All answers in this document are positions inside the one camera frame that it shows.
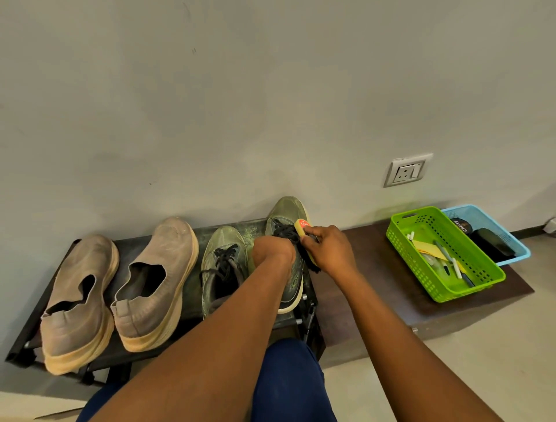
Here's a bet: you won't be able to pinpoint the person's left forearm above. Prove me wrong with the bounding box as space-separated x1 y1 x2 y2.
89 254 296 422

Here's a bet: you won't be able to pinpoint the beige suede shoe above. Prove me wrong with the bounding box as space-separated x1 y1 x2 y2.
39 234 120 376
110 217 200 354

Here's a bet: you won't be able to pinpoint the green plastic basket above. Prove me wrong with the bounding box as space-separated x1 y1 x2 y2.
385 206 507 304

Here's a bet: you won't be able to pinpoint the person's left hand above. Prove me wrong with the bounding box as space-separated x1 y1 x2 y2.
251 235 297 270

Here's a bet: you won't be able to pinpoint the person's right forearm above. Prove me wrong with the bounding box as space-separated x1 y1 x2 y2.
336 269 504 422

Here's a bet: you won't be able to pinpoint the dark skirting strip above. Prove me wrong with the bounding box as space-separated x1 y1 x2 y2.
510 225 547 240

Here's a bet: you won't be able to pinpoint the white wall socket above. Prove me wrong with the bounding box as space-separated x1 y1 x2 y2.
383 152 434 188

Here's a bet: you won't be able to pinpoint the dark blue trousers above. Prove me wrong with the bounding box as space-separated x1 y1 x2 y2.
76 339 339 422

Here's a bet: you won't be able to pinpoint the yellow sticky note pad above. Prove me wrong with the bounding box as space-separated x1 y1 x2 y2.
411 240 451 261

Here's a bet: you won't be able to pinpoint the person's right hand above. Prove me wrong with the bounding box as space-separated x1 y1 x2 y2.
300 224 359 286

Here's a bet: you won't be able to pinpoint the dark brown low bench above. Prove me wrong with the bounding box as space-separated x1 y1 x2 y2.
310 217 535 362

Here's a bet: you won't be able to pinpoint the black metal shoe rack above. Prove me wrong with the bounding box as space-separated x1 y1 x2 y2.
5 217 327 388

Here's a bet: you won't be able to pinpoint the green sneaker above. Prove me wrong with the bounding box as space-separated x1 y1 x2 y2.
200 225 249 321
264 196 312 315

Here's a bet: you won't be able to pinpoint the yellow-edged shoe shine sponge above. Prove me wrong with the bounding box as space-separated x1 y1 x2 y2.
293 219 322 274

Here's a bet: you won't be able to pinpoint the light blue plastic basket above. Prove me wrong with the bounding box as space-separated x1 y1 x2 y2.
441 204 532 267

